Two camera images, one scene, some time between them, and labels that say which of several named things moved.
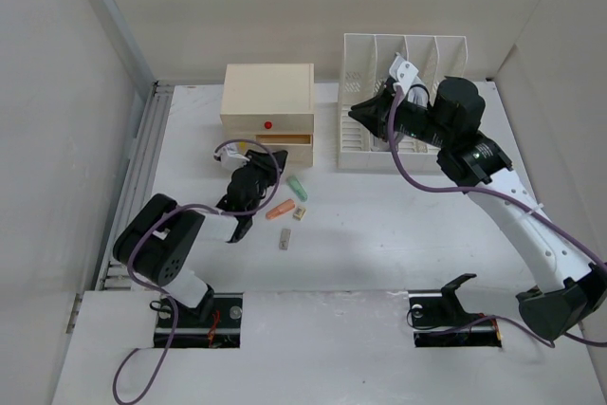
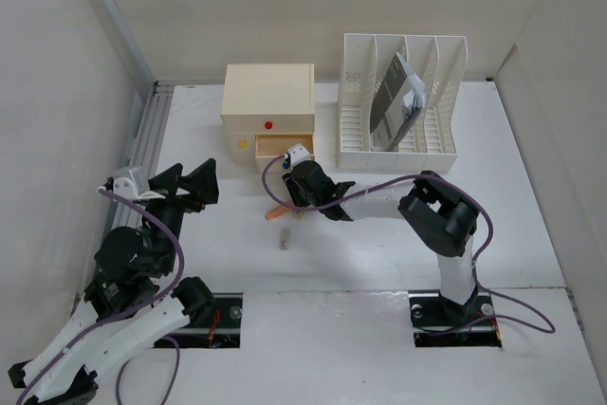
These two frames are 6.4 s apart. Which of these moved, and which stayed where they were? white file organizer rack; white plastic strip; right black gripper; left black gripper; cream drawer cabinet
Moved: left black gripper; right black gripper
Stayed: white file organizer rack; cream drawer cabinet; white plastic strip
